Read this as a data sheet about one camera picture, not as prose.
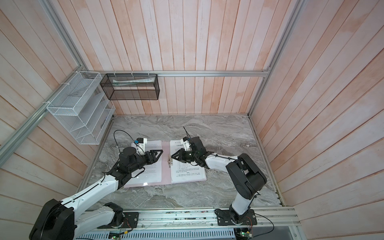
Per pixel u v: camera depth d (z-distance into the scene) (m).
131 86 1.05
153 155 0.73
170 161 0.95
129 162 0.64
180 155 0.81
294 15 0.71
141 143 0.74
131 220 0.73
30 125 0.59
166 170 0.90
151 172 0.90
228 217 0.73
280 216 0.76
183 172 0.90
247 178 0.47
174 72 0.96
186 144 0.83
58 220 0.39
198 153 0.72
